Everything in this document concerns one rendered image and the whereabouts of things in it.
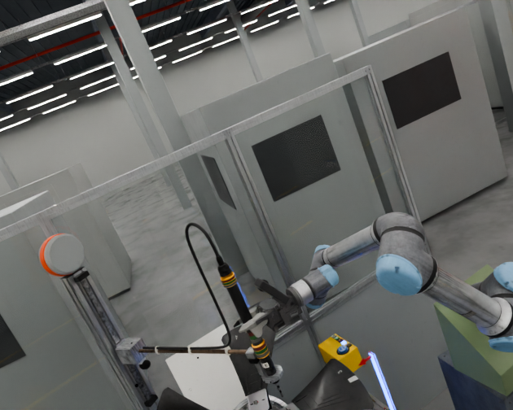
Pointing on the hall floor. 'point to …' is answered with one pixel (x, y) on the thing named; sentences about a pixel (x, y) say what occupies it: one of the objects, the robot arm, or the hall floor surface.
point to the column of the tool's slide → (77, 294)
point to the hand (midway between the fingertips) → (238, 324)
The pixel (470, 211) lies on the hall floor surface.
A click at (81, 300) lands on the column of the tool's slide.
